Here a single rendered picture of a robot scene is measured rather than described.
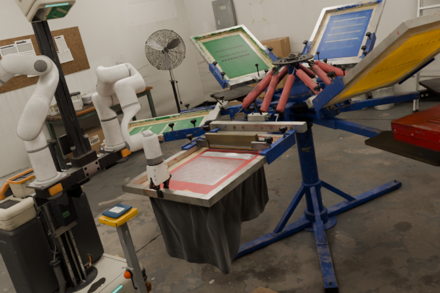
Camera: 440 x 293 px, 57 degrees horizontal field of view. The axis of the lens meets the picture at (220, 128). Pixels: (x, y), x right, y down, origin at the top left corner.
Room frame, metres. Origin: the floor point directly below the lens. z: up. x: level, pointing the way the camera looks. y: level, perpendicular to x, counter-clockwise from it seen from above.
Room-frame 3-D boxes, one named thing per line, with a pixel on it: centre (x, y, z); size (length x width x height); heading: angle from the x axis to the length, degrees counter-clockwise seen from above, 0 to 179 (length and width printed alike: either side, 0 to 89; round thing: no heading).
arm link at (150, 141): (1.81, 0.33, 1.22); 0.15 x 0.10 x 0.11; 32
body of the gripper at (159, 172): (1.77, 0.32, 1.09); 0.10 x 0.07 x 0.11; 140
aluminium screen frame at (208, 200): (2.06, 0.08, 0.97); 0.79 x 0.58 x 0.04; 140
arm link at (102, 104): (2.20, 0.58, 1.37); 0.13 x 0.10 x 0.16; 122
